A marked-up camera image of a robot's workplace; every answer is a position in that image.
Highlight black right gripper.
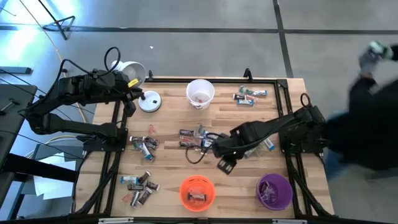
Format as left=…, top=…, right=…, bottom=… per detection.
left=212, top=132, right=246, bottom=175

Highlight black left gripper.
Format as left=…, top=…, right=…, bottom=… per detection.
left=121, top=76, right=146, bottom=118

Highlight purple plastic basket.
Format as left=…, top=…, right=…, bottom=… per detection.
left=255, top=173, right=294, bottom=212

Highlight white plastic bucket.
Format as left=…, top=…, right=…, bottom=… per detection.
left=185, top=78, right=216, bottom=110

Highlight silver candy bar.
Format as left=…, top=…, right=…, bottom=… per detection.
left=129, top=190, right=141, bottom=208

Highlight white desk lamp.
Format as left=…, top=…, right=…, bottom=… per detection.
left=111, top=60, right=162, bottom=113

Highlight orange plastic basket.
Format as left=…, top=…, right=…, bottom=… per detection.
left=178, top=174, right=216, bottom=213

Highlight black tripod stand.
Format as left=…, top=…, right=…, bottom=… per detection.
left=37, top=0, right=76, bottom=40

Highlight white paper sheets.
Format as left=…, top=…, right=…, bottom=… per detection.
left=32, top=152, right=77, bottom=200

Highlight black hand tool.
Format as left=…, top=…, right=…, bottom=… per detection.
left=0, top=98, right=20, bottom=116

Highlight black side table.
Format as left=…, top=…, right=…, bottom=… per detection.
left=0, top=83, right=78, bottom=220

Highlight person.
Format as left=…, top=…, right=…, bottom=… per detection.
left=323, top=40, right=398, bottom=181

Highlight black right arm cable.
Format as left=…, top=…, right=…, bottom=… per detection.
left=185, top=133, right=229, bottom=165

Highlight white metal bracket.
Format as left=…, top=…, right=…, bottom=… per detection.
left=272, top=218, right=308, bottom=224
left=98, top=217, right=134, bottom=224

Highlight black aluminium table frame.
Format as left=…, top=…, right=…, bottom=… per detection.
left=70, top=77, right=335, bottom=224

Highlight yellow floor cable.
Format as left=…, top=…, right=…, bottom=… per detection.
left=17, top=0, right=85, bottom=158

